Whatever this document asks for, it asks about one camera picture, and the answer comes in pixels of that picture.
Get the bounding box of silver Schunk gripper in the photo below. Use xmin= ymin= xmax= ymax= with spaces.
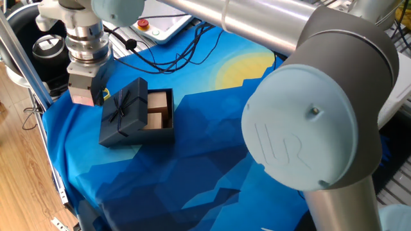
xmin=67 ymin=63 xmax=110 ymax=107

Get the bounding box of black sensor cable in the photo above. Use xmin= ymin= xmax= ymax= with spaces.
xmin=102 ymin=22 xmax=225 ymax=74

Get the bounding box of black round container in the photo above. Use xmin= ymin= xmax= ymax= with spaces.
xmin=6 ymin=3 xmax=70 ymax=97

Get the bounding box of white plastic drawer box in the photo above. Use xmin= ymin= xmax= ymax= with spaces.
xmin=377 ymin=51 xmax=411 ymax=129

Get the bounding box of tall cardboard block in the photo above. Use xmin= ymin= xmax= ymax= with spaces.
xmin=147 ymin=91 xmax=168 ymax=114

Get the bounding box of dark blue gift box base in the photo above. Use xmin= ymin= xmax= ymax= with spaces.
xmin=121 ymin=88 xmax=176 ymax=147

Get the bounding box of yellow tape piece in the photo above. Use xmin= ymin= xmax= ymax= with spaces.
xmin=395 ymin=4 xmax=411 ymax=31

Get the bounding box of low cardboard block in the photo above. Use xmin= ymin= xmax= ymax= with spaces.
xmin=143 ymin=112 xmax=164 ymax=131

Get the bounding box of white gripper adapter plate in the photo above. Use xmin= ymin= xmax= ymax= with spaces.
xmin=66 ymin=57 xmax=113 ymax=78

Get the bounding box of white vented wrist bracket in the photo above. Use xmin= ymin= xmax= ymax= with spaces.
xmin=35 ymin=0 xmax=103 ymax=33

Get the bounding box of white teach pendant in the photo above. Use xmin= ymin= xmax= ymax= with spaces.
xmin=130 ymin=0 xmax=195 ymax=45

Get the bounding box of silver force torque sensor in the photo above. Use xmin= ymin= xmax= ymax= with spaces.
xmin=66 ymin=24 xmax=112 ymax=64

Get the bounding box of black ridged foam mat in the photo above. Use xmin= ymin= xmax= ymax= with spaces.
xmin=372 ymin=112 xmax=411 ymax=196

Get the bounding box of aluminium frame beam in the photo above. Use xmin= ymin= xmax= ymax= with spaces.
xmin=0 ymin=9 xmax=54 ymax=110

